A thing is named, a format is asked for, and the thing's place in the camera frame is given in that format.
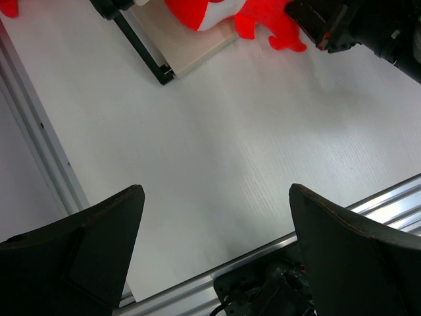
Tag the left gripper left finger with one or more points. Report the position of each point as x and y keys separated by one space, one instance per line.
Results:
x=75 y=266

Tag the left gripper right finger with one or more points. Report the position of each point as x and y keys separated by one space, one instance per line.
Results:
x=355 y=266

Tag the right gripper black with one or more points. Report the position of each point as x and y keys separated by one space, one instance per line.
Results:
x=390 y=29

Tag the red plush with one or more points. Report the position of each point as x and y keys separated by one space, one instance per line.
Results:
x=9 y=8
x=202 y=15

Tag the beige three-tier shelf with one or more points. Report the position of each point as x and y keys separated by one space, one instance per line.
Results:
x=182 y=49

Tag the aluminium rail base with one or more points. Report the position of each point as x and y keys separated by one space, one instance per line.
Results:
x=397 y=206

